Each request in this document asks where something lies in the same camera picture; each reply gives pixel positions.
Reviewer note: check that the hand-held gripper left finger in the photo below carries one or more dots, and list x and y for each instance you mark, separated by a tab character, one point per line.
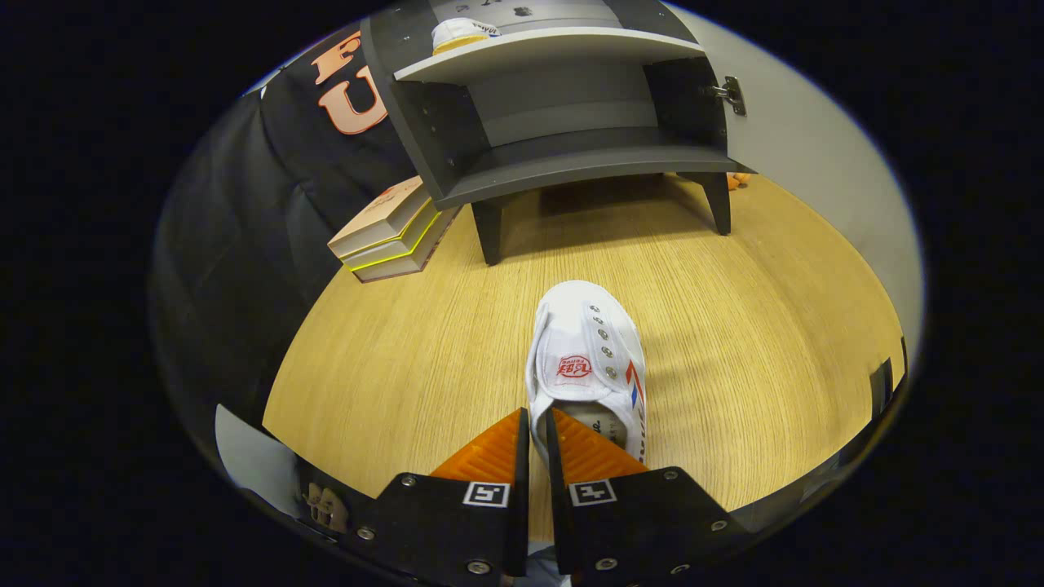
522	489

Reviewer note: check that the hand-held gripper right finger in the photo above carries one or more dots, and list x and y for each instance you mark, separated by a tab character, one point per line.
555	497

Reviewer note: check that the white canvas shoe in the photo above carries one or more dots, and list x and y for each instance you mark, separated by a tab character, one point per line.
583	342
461	34

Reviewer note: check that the yellow cover book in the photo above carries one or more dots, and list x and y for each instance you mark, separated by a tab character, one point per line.
408	259

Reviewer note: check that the person's light grey clothing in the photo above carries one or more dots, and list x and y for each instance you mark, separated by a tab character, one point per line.
253	456

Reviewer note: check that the dark grey cabinet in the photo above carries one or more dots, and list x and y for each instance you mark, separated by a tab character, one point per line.
571	163

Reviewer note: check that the penguin plush toy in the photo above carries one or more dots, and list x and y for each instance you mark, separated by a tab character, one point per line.
738	181

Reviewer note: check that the black backdrop cloth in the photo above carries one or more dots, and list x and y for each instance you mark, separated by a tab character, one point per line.
245	244

